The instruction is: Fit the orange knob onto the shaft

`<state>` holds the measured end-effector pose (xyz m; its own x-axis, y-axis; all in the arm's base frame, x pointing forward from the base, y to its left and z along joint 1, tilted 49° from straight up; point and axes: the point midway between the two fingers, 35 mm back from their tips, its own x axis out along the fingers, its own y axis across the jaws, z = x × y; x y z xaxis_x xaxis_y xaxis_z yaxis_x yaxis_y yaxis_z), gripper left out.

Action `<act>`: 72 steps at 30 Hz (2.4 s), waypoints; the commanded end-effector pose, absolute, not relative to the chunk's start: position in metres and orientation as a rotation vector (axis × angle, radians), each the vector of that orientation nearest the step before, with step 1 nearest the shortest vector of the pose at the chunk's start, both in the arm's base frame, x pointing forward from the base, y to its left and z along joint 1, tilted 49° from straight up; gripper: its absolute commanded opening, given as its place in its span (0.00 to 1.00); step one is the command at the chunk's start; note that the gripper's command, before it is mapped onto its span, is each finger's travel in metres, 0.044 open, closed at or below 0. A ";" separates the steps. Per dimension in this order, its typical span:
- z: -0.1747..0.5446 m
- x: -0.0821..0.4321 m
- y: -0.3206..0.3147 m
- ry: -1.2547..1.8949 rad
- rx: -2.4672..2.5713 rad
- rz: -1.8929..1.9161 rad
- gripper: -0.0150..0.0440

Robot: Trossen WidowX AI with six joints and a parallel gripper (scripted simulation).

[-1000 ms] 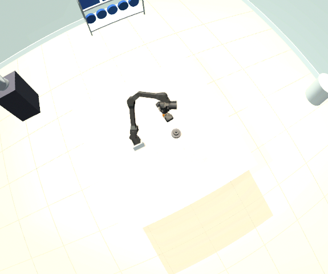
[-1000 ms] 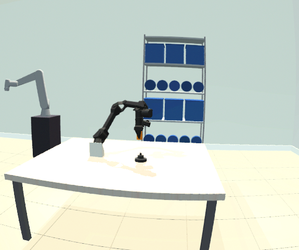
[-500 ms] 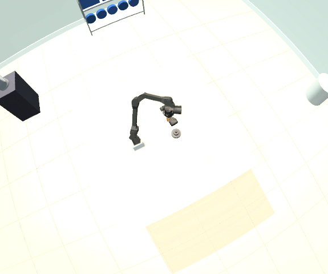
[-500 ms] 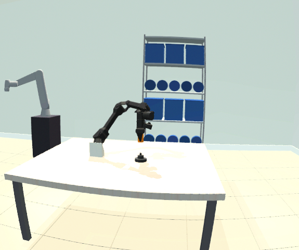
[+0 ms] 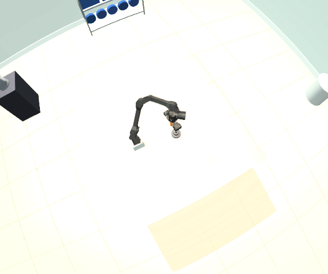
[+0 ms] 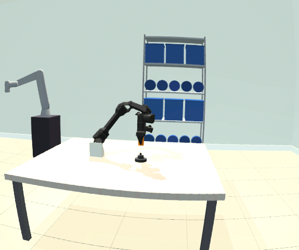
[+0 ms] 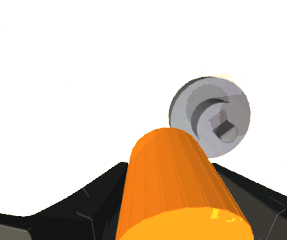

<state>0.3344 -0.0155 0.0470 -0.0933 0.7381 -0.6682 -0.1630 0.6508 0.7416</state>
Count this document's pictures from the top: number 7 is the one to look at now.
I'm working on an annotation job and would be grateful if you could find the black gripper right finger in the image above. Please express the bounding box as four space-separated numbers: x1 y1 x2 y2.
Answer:
211 163 287 240

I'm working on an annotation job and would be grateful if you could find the orange knob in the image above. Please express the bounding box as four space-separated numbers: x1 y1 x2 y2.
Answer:
115 127 254 240

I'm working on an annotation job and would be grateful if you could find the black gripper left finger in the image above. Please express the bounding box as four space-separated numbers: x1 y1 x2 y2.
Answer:
0 161 128 240

